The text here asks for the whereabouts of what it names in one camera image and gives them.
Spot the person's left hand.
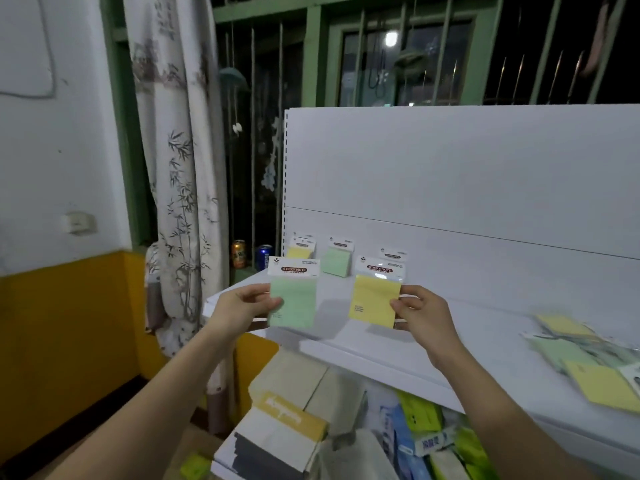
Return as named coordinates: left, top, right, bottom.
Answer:
left=209, top=283, right=285, bottom=345

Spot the white metal shelf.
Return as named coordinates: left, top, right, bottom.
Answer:
left=202, top=103, right=640, bottom=480

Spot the pile of mixed sticky notes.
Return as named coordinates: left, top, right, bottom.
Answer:
left=519, top=312, right=640, bottom=415

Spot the person's left forearm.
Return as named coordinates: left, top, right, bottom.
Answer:
left=47, top=327, right=241, bottom=480

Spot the person's right forearm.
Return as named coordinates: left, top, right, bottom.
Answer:
left=435, top=347, right=596, bottom=480

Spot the beige flat box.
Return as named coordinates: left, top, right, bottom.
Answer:
left=305, top=364, right=369, bottom=435
left=248, top=347, right=331, bottom=411

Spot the white box yellow band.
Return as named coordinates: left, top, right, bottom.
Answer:
left=209, top=392, right=331, bottom=480

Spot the white flower window decal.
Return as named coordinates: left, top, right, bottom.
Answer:
left=261, top=117, right=282, bottom=193

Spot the white patterned curtain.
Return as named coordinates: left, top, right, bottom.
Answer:
left=122, top=0, right=236, bottom=435

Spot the white perforated plastic basket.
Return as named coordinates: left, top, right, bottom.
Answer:
left=312, top=429, right=401, bottom=480

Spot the pile of tissue packets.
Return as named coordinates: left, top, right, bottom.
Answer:
left=367, top=389, right=496, bottom=480

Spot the teal hanging lampshade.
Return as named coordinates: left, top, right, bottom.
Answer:
left=218, top=67, right=251, bottom=93

